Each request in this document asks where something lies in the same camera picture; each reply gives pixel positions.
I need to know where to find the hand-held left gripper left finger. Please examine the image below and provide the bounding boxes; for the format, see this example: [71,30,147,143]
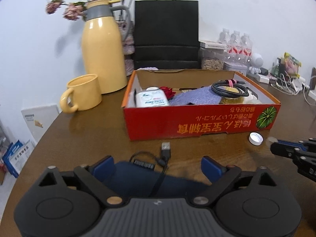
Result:
[37,155,124,207]

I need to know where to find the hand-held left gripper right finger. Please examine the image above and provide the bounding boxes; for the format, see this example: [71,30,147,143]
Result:
[193,155,278,206]

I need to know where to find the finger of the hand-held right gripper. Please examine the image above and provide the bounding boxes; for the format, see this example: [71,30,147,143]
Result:
[270,138,316,178]

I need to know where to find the white bottle cap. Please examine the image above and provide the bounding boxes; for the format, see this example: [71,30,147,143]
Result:
[249,133,263,145]

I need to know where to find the navy blue pouch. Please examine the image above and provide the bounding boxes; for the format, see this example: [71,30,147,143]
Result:
[102,161,210,199]

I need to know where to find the red cardboard box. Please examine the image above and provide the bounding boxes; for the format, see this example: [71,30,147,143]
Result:
[121,69,282,142]

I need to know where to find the white charger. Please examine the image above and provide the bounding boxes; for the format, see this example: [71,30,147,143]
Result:
[255,73,270,84]

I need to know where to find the purple knitted cloth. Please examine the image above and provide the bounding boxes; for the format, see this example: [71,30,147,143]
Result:
[170,86,221,106]

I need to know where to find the yellow mug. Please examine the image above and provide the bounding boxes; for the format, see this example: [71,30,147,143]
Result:
[60,74,103,113]

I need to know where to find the white labelled bottle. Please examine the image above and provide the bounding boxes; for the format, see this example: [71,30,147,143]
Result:
[135,87,171,108]

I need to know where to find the yellow green snack packet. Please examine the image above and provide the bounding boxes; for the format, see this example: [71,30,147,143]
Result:
[283,52,303,78]

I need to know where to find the red fabric flower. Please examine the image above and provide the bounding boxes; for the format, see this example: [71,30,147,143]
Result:
[159,86,176,99]

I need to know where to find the white robot toy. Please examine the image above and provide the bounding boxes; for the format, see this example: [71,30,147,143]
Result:
[248,53,263,76]

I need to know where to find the printed metal tin box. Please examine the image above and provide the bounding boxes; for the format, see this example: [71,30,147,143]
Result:
[223,61,248,76]

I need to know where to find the clear seed container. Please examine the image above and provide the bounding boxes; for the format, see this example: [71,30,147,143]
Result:
[200,47,225,70]

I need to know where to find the yellow thermos jug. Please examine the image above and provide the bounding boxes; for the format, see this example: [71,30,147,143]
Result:
[81,0,131,95]

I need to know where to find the small white red box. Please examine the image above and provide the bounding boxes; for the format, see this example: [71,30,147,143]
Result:
[199,40,228,50]

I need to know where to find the pink textured vase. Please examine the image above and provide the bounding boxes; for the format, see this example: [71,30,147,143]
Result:
[116,20,136,76]

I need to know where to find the black paper bag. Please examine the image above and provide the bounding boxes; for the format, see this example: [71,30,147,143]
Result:
[133,0,201,70]

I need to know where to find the dried rose bouquet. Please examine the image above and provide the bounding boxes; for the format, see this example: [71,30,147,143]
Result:
[46,0,145,21]

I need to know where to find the black usb cable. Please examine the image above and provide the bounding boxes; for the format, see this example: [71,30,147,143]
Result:
[129,141,172,198]

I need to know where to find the white cables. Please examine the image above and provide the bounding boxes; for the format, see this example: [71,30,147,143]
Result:
[270,74,316,104]

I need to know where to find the braided cable with pink tie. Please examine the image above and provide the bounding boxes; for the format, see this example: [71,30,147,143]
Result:
[211,79,250,98]

